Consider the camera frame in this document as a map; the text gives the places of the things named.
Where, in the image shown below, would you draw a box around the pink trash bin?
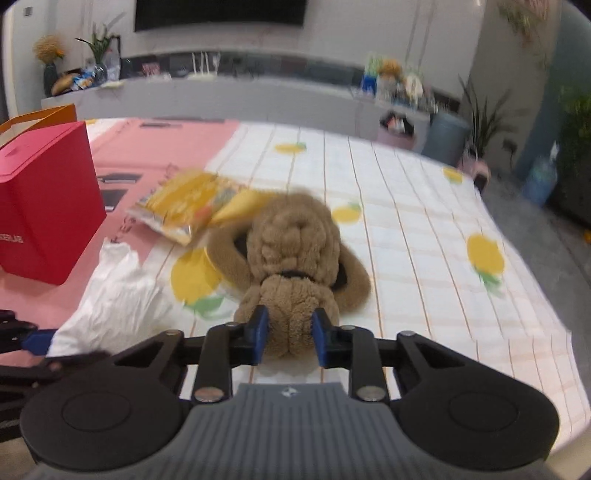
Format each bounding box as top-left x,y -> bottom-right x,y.
376,110 -> 417,149

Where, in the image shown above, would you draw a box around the yellow snack packet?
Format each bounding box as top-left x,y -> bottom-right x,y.
126,168 -> 279,246

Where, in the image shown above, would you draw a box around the black television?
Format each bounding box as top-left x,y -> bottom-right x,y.
133,0 -> 308,32

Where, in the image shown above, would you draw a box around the white checked lemon-print tablecloth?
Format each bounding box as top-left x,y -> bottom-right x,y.
83,117 -> 581,459

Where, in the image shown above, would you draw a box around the brown plush dog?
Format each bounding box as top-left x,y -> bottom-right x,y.
205,188 -> 373,361

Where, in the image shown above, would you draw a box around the white plastic bag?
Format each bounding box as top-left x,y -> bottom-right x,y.
46,239 -> 177,359

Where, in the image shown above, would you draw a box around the red box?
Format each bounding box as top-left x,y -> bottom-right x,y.
0,120 -> 108,286

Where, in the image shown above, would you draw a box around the dark green bushy plant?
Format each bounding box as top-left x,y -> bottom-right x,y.
553,83 -> 591,223

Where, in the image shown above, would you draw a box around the hanging green vine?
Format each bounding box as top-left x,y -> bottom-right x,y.
496,0 -> 553,61

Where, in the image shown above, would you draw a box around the white marble television cabinet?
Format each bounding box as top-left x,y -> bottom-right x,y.
40,76 -> 433,153

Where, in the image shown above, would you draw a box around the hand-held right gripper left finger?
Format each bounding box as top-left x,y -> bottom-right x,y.
113,304 -> 270,402

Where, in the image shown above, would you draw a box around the blue water bottle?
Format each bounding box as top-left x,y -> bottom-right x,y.
523,143 -> 562,206

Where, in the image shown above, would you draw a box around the clear plastic bottle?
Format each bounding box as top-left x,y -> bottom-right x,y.
103,45 -> 122,82

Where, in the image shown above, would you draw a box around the pink mat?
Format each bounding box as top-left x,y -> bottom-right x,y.
0,117 -> 242,366

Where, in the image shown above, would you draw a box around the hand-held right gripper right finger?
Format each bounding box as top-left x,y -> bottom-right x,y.
311,307 -> 472,402

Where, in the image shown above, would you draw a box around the green plant in glass vase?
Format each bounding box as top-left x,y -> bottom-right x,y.
76,13 -> 126,84

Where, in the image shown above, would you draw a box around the blue snack packets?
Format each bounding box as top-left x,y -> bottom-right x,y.
71,71 -> 100,91

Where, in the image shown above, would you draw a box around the grey bin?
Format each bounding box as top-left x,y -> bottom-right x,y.
422,110 -> 470,167

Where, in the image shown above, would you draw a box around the white router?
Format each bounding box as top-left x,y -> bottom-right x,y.
187,51 -> 222,79

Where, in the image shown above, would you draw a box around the orange-rimmed white storage box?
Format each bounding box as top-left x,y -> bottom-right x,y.
0,103 -> 77,149

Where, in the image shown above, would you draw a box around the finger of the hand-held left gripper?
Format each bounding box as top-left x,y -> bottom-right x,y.
0,352 -> 110,391
0,309 -> 54,357

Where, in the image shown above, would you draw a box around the dark vase with dried flowers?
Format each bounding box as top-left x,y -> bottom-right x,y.
33,34 -> 66,98

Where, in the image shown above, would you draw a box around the tall potted plant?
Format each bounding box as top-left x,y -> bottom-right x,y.
457,76 -> 523,162

